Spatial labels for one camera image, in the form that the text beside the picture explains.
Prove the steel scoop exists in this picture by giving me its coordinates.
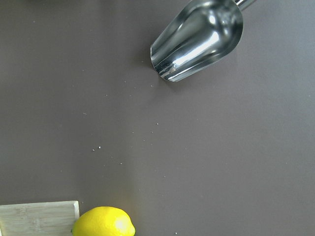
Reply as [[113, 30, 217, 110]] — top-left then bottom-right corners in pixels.
[[150, 0, 253, 82]]

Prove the yellow lemon near board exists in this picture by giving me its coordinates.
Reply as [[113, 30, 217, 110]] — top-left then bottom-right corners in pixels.
[[71, 206, 136, 236]]

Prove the bamboo cutting board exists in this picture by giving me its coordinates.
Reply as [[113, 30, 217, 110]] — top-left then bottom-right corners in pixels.
[[0, 201, 79, 236]]

